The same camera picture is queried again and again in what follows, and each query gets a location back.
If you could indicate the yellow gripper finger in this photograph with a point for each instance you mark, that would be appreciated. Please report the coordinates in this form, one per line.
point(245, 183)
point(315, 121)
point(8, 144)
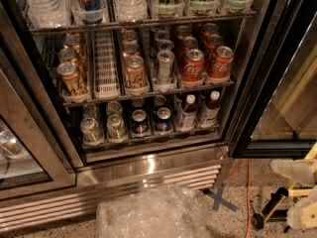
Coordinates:
point(299, 170)
point(303, 214)

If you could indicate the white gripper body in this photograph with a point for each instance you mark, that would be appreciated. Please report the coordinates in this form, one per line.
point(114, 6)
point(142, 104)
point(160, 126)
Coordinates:
point(293, 170)

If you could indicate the open glass fridge door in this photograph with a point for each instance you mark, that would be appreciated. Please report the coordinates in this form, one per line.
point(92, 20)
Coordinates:
point(280, 93)

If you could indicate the front right coca-cola can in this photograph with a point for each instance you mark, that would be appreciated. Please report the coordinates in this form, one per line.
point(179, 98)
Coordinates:
point(221, 62)

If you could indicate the coca-cola can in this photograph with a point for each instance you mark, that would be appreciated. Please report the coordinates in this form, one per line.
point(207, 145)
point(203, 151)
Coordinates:
point(193, 63)
point(221, 62)
point(186, 44)
point(210, 44)
point(180, 32)
point(206, 30)

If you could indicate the front right pepsi can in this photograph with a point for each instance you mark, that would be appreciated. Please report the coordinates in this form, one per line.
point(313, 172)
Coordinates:
point(163, 120)

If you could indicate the pepsi can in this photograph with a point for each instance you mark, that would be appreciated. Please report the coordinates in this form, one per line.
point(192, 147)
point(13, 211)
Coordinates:
point(163, 120)
point(140, 122)
point(138, 103)
point(159, 101)

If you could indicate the front left coca-cola can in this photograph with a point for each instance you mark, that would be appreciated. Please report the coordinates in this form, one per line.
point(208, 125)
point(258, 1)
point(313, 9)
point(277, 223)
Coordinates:
point(193, 63)

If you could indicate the middle right coca-cola can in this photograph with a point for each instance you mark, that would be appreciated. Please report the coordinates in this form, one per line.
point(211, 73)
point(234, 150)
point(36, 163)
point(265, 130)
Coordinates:
point(210, 44)

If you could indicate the rear right pepsi can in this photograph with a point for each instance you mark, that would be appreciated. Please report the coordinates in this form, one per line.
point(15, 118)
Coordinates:
point(159, 101)

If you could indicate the front left pepsi can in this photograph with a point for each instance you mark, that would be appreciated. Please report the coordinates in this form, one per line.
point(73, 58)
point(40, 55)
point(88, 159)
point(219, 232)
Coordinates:
point(140, 122)

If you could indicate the rear right coca-cola can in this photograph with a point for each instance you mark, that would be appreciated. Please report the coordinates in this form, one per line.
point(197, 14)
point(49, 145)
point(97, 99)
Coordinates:
point(206, 30)

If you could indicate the middle left coca-cola can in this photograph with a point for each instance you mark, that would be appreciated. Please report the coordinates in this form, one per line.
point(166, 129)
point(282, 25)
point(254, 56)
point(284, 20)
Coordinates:
point(186, 44)

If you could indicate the rear left pepsi can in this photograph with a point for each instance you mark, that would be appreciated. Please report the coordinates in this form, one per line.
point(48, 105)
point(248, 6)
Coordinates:
point(138, 103)

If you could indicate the front slim silver can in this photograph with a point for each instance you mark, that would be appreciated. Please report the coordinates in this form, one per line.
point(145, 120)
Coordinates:
point(165, 66)

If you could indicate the slim silver can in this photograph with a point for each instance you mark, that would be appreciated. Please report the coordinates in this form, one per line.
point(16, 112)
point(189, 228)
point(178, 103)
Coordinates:
point(163, 45)
point(161, 35)
point(165, 66)

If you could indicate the rear left coca-cola can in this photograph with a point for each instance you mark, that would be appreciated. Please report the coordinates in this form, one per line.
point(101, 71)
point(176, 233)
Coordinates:
point(180, 32)

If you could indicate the middle slim silver can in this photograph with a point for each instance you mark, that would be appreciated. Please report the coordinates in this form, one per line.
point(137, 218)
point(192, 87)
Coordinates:
point(163, 45)

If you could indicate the rear slim silver can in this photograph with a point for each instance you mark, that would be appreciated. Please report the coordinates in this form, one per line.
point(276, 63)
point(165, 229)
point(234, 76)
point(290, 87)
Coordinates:
point(161, 35)

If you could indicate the front centre gold can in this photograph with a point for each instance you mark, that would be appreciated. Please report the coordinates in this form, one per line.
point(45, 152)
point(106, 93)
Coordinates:
point(135, 72)

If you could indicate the gold can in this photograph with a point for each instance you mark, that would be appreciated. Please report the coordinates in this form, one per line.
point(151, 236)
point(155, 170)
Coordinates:
point(135, 72)
point(129, 37)
point(130, 50)
point(72, 78)
point(68, 59)
point(75, 42)

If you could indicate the middle centre gold can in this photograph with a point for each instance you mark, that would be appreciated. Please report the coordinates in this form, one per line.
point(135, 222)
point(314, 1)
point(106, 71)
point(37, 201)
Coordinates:
point(130, 50)

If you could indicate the front left silver can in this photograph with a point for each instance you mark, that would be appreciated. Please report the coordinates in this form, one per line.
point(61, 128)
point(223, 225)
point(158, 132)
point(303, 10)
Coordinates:
point(92, 134)

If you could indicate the stainless steel fridge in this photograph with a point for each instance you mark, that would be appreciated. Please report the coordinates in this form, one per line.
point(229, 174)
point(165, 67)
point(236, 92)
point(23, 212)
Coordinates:
point(64, 97)

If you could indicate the rear centre gold can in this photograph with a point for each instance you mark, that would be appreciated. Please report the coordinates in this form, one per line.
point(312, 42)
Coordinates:
point(129, 37)

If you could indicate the empty white can tray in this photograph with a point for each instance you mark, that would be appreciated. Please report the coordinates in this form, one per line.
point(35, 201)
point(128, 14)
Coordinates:
point(106, 82)

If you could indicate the front left gold can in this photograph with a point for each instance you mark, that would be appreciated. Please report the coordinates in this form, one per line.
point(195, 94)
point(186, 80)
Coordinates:
point(72, 78)

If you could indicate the middle left gold can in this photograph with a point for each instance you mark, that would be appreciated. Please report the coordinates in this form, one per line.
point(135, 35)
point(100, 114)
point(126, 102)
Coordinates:
point(68, 59)

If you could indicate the rear left gold can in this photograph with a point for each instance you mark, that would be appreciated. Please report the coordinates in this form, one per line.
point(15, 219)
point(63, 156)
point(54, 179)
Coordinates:
point(75, 42)

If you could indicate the red bull can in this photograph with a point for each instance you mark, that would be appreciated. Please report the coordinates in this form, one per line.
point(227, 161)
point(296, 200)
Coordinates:
point(89, 11)

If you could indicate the yellow wheeled stand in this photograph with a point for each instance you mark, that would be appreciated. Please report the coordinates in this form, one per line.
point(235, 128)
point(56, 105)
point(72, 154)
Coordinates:
point(284, 198)

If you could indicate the blue tape cross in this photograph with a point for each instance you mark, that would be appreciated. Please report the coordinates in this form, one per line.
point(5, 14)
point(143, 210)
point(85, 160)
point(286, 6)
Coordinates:
point(218, 199)

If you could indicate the right white-capped bottle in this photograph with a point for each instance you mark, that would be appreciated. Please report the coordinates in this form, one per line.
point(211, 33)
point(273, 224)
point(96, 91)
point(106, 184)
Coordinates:
point(208, 111)

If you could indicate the white-capped bottle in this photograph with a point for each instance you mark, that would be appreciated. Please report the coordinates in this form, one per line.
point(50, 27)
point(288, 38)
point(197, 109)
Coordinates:
point(186, 113)
point(208, 111)

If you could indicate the left white-capped bottle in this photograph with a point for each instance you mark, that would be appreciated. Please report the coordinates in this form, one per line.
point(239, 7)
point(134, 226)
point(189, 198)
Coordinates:
point(186, 113)

